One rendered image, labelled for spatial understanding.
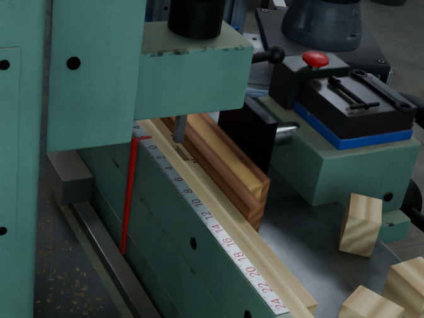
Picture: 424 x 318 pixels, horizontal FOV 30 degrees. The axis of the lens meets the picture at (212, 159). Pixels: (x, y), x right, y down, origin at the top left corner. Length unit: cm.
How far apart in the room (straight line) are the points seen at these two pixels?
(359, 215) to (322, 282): 8
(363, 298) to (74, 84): 30
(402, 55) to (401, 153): 296
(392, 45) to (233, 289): 332
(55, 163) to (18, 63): 38
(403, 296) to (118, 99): 30
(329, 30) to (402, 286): 80
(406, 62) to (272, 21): 226
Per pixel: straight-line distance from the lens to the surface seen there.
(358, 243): 79
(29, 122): 61
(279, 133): 85
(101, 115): 68
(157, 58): 72
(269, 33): 149
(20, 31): 57
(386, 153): 87
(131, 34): 65
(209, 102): 76
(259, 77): 152
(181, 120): 80
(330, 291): 74
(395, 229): 93
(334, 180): 84
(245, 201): 73
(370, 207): 79
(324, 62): 88
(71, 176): 93
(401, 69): 368
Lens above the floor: 136
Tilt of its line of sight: 31 degrees down
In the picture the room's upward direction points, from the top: 10 degrees clockwise
